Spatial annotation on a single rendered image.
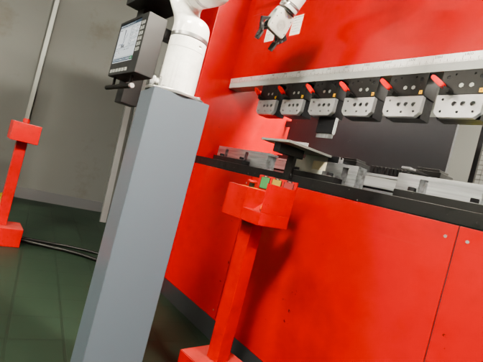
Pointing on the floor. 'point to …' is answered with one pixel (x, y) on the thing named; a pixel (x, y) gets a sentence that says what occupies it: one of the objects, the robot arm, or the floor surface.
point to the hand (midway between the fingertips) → (264, 42)
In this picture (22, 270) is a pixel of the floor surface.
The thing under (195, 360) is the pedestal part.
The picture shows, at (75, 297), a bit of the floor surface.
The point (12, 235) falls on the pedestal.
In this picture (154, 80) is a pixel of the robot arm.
